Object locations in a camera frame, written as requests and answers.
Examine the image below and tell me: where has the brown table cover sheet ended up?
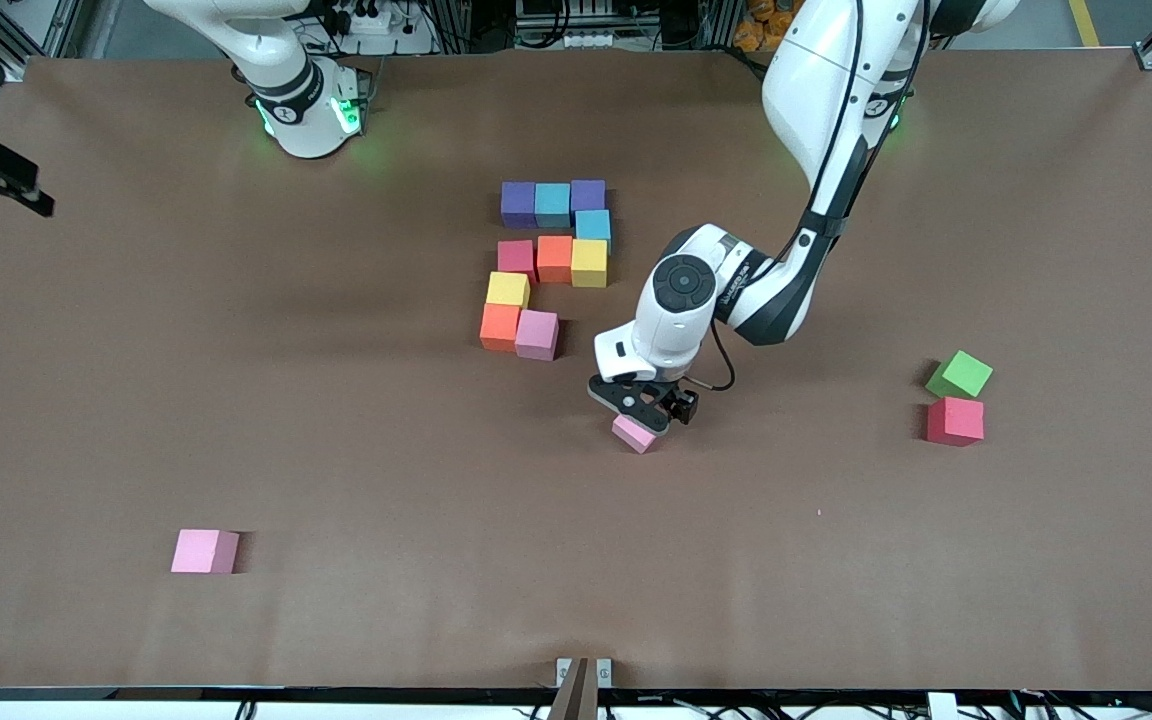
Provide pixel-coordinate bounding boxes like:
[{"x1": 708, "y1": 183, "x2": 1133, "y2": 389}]
[{"x1": 0, "y1": 48, "x2": 1152, "y2": 691}]

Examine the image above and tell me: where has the grey metal mounting bracket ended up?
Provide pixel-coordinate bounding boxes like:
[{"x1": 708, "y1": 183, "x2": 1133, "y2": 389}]
[{"x1": 556, "y1": 657, "x2": 614, "y2": 689}]

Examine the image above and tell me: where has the green foam cube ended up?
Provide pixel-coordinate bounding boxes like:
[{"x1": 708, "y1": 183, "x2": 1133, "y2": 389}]
[{"x1": 925, "y1": 349, "x2": 995, "y2": 401}]

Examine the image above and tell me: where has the orange foam cube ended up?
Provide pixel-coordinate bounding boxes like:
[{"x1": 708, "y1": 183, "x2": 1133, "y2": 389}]
[
  {"x1": 479, "y1": 303, "x2": 523, "y2": 353},
  {"x1": 536, "y1": 235, "x2": 575, "y2": 285}
]

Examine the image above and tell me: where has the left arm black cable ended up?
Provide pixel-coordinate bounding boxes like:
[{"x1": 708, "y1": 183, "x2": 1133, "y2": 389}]
[{"x1": 691, "y1": 0, "x2": 932, "y2": 393}]

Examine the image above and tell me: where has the yellow foam cube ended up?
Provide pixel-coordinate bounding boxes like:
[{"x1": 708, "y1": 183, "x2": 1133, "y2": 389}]
[
  {"x1": 485, "y1": 271, "x2": 532, "y2": 309},
  {"x1": 571, "y1": 238, "x2": 609, "y2": 289}
]

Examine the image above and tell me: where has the pile of orange objects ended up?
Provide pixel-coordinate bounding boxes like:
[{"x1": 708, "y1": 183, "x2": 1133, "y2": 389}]
[{"x1": 733, "y1": 0, "x2": 803, "y2": 53}]

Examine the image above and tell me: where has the brown tapered strip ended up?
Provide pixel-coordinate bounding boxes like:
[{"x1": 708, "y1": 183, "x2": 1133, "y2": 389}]
[{"x1": 547, "y1": 657, "x2": 600, "y2": 720}]

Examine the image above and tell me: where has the red foam cube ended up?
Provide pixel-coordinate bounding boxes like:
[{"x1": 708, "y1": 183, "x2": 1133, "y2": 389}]
[
  {"x1": 926, "y1": 396, "x2": 986, "y2": 448},
  {"x1": 497, "y1": 240, "x2": 540, "y2": 286}
]

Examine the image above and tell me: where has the pink foam cube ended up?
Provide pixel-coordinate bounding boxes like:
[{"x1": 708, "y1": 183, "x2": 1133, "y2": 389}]
[
  {"x1": 514, "y1": 309, "x2": 561, "y2": 362},
  {"x1": 171, "y1": 529, "x2": 241, "y2": 576},
  {"x1": 612, "y1": 415, "x2": 659, "y2": 455}
]

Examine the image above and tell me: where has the white power strip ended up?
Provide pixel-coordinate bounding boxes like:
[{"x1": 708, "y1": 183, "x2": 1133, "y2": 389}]
[{"x1": 331, "y1": 0, "x2": 429, "y2": 34}]

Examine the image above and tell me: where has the light blue cube orange speck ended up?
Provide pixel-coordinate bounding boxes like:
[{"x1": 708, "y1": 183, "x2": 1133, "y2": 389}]
[{"x1": 534, "y1": 182, "x2": 573, "y2": 230}]

